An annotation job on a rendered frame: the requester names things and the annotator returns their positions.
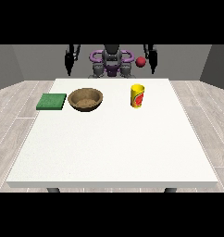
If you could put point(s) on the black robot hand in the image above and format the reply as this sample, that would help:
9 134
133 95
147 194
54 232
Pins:
152 60
69 61

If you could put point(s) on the brown wooden bowl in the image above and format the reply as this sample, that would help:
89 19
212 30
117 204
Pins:
85 99

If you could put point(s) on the small red ball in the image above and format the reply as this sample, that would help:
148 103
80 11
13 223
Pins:
140 61

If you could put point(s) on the yellow cup with melon print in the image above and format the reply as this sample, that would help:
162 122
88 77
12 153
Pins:
137 96

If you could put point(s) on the green square pad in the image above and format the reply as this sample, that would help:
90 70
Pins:
51 101

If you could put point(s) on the dark table leg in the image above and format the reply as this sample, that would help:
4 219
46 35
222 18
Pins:
170 189
53 189

